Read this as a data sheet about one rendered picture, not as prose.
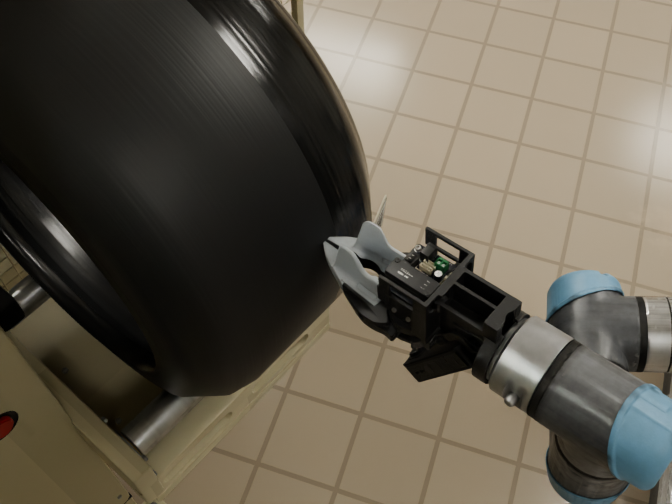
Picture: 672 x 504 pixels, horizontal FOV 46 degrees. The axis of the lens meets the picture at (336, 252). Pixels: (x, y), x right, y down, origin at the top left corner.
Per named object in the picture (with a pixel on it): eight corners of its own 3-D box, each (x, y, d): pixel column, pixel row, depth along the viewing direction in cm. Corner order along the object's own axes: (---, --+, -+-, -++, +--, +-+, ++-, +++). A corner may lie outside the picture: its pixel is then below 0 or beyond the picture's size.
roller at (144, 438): (108, 432, 102) (122, 449, 105) (128, 451, 99) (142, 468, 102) (292, 257, 116) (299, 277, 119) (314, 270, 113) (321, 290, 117)
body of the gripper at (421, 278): (423, 220, 72) (538, 287, 66) (422, 275, 79) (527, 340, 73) (369, 274, 69) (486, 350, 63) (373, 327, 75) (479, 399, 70)
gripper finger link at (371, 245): (342, 191, 77) (418, 237, 73) (346, 229, 82) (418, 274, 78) (321, 211, 76) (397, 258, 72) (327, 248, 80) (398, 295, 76)
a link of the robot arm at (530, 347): (568, 367, 72) (517, 433, 68) (524, 340, 74) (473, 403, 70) (582, 323, 66) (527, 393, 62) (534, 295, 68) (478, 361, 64)
